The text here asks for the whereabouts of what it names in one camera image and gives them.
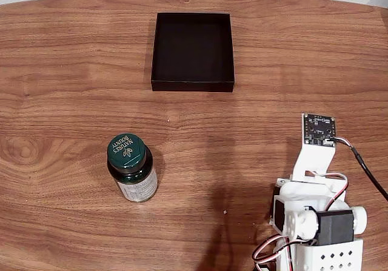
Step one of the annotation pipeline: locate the red white black servo wire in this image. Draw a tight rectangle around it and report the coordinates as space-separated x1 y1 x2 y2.
252 233 296 271
306 171 349 214

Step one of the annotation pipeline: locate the green-capped pill bottle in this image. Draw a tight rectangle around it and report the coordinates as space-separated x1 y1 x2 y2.
106 131 159 204

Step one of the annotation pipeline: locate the black camera cable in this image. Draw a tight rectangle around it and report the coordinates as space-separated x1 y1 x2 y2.
330 136 388 201

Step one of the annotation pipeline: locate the black square open box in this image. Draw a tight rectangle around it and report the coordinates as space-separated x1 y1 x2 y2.
150 12 236 93

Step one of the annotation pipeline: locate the camera board on white mount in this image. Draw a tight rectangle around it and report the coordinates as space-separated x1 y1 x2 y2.
291 112 338 183

